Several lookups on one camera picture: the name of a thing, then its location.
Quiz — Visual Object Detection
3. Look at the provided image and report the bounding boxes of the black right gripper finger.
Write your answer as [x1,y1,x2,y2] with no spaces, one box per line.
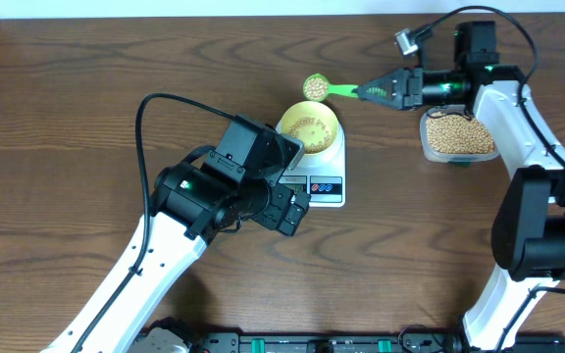
[358,91,403,109]
[356,70,400,96]

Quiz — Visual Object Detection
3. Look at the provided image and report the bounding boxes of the green plastic measuring scoop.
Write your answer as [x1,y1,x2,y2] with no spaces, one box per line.
[302,74,359,102]

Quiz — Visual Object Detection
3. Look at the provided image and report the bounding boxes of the yellow plastic bowl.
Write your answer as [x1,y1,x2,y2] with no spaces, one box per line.
[280,101,339,154]

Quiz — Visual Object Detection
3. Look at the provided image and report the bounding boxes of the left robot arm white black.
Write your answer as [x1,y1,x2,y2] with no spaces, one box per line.
[46,116,309,352]

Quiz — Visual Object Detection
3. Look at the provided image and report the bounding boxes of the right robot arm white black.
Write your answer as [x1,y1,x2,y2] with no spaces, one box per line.
[355,21,565,352]

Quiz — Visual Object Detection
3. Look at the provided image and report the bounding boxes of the white digital kitchen scale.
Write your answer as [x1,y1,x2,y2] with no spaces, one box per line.
[280,125,346,208]

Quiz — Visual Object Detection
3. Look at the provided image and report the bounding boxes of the soybeans in yellow bowl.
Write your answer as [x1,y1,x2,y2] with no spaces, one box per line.
[287,117,335,154]

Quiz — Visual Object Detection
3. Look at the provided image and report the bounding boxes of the pile of soybeans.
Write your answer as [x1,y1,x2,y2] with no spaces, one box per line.
[425,113,495,155]

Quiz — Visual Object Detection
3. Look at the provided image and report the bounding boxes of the clear plastic bean container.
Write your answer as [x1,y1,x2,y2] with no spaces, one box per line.
[420,105,499,164]

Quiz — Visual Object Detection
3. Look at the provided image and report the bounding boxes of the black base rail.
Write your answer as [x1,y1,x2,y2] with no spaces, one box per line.
[129,318,565,353]

